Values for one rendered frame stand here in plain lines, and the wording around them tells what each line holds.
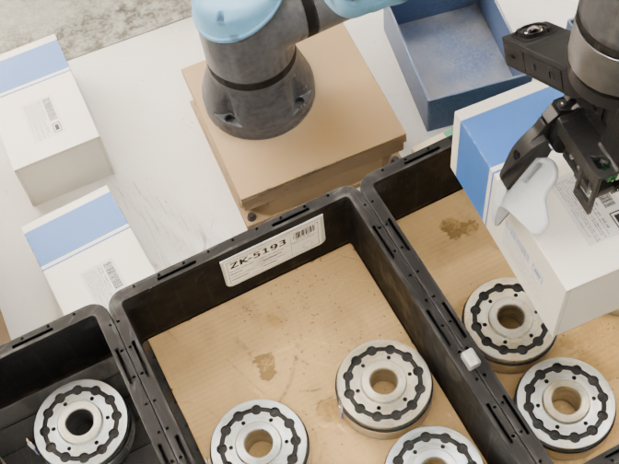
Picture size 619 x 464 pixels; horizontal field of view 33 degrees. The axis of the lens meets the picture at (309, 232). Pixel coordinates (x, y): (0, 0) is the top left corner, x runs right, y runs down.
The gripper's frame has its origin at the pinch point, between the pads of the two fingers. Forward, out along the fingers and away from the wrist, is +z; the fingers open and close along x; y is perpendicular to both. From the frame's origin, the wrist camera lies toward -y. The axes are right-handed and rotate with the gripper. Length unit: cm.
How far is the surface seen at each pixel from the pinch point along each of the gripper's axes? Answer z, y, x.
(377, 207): 17.9, -15.0, -11.6
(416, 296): 17.8, -3.5, -12.4
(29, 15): 112, -153, -43
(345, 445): 27.7, 4.8, -24.4
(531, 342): 24.5, 3.5, -2.1
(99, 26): 112, -142, -28
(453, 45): 41, -48, 16
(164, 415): 17.8, -2.0, -40.5
